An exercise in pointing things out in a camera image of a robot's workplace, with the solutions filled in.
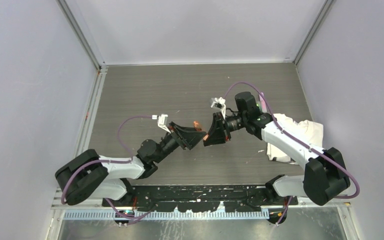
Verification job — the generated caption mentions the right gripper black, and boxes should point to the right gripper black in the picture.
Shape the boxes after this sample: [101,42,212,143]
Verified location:
[203,111,248,147]

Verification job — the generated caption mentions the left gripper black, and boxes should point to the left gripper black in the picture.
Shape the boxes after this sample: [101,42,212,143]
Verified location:
[153,122,206,164]

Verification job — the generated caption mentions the pink highlighter pen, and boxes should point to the pink highlighter pen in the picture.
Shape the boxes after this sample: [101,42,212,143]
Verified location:
[259,92,265,104]

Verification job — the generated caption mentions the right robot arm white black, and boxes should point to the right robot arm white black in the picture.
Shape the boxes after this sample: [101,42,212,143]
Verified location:
[203,91,351,206]

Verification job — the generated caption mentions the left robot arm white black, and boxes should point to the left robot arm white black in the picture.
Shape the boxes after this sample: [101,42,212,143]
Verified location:
[54,122,207,207]

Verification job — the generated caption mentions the white cloth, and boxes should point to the white cloth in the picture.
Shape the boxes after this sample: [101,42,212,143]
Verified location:
[261,113,324,167]

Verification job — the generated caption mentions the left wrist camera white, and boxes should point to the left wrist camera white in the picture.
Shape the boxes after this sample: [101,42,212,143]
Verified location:
[151,114,171,133]

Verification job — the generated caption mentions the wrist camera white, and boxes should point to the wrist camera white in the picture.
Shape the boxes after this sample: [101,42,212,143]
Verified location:
[151,114,171,133]
[210,97,227,120]

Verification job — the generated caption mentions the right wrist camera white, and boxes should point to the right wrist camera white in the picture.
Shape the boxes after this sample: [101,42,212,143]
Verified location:
[210,97,227,120]

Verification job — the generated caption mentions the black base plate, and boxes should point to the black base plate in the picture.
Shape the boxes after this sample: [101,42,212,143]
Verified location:
[112,184,288,213]

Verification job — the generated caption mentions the aluminium frame rail left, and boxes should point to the aluminium frame rail left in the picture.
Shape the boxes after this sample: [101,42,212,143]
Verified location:
[70,65,109,160]

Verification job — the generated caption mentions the slotted cable duct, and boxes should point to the slotted cable duct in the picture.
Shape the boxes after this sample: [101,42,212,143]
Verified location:
[62,208,270,221]

